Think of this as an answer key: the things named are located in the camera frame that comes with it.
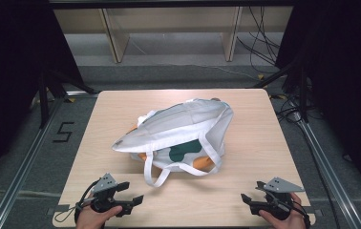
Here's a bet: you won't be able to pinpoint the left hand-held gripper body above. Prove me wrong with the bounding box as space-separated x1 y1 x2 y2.
89 172 129 218

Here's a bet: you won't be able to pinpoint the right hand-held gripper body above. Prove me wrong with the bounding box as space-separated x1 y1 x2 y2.
249 177 306 221

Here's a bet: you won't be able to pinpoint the white tote bag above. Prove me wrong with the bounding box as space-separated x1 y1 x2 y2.
111 97 235 188

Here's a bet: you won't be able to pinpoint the person's right hand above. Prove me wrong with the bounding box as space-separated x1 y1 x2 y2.
258 191 308 229

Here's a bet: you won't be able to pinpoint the person's left hand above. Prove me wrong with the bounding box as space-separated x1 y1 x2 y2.
74 204 123 229

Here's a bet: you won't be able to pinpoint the black metal stand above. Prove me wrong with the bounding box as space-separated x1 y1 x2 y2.
250 56 310 124
36 67 97 130

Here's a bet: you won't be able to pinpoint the dark curtain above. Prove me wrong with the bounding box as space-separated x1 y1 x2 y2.
0 0 85 191
274 0 361 207

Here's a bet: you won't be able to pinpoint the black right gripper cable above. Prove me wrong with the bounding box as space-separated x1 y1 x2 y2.
288 203 312 229

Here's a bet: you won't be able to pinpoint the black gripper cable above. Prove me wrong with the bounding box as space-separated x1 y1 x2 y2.
288 203 312 229
53 179 100 224

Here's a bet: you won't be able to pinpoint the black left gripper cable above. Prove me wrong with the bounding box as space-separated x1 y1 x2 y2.
53 179 100 224

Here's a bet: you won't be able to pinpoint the aluminium floor rail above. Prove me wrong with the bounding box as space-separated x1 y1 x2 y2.
287 109 361 229
0 91 100 229

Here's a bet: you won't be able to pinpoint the black floor cables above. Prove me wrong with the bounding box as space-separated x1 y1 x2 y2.
273 90 325 125

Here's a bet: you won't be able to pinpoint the thin white floor cable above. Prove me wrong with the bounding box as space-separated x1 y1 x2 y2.
197 64 261 81

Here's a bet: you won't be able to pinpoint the bundle of black hanging cables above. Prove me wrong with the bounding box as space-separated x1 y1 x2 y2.
235 6 282 74

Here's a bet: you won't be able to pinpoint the beige wooden furniture frame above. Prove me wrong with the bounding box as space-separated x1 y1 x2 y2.
53 6 294 64

